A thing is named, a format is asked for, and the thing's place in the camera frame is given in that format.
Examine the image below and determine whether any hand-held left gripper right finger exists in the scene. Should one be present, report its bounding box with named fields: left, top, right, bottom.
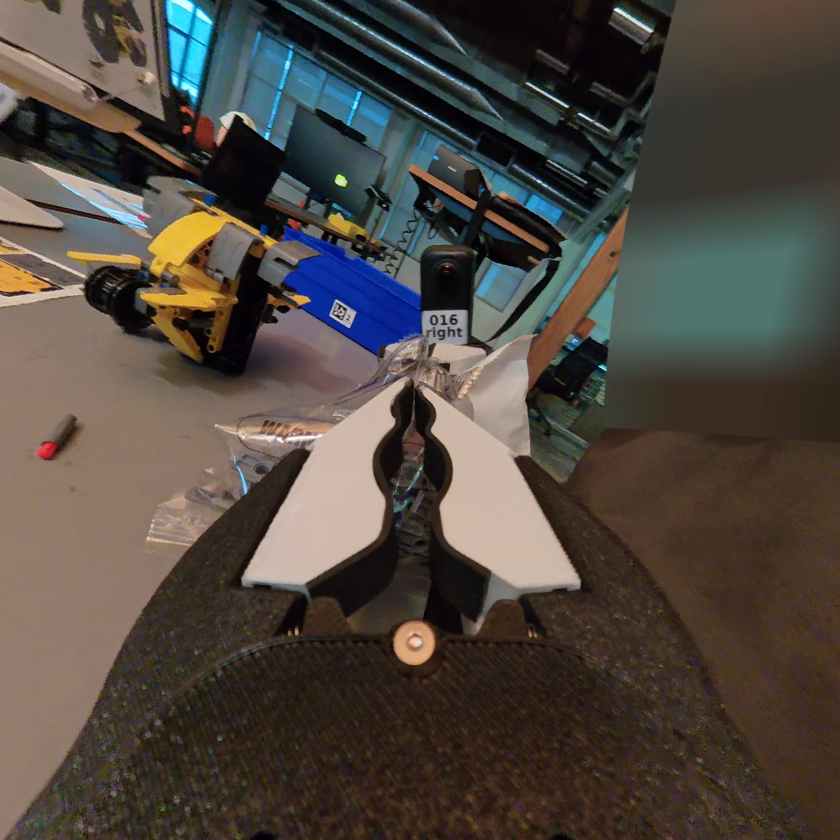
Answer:
left=415, top=387, right=583, bottom=634

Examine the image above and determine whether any clear bag of grey parts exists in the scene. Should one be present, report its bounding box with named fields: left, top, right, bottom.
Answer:
left=146, top=333, right=532, bottom=559

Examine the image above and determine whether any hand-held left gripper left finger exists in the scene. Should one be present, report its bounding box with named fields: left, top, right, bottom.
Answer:
left=241, top=382, right=416, bottom=618

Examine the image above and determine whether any white book stand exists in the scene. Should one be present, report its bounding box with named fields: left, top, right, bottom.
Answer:
left=0, top=36, right=158, bottom=231

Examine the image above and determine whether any yellow toy vehicle model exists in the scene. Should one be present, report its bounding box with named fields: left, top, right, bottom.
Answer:
left=67, top=176, right=324, bottom=376

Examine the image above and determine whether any blue plastic bin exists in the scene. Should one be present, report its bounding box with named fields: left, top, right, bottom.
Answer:
left=279, top=226, right=422, bottom=355

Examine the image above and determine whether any red-tipped black pin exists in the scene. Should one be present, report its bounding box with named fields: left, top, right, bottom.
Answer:
left=36, top=413, right=78, bottom=460

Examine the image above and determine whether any black computer monitor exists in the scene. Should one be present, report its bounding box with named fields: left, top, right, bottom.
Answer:
left=282, top=105, right=388, bottom=217

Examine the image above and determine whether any open instruction booklet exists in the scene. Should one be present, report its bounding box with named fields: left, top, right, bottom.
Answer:
left=0, top=0, right=165, bottom=122

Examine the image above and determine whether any wooden-top standing desk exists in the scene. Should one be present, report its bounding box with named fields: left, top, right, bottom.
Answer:
left=408, top=146, right=568, bottom=263

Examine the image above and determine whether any yellow sticker sheet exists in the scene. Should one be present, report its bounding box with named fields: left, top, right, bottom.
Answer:
left=0, top=239, right=86, bottom=308

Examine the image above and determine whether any large dark panel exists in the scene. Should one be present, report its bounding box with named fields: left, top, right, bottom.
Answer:
left=200, top=118, right=286, bottom=211

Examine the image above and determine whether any white printed paper sheet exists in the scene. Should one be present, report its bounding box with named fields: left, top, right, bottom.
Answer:
left=39, top=161, right=152, bottom=231

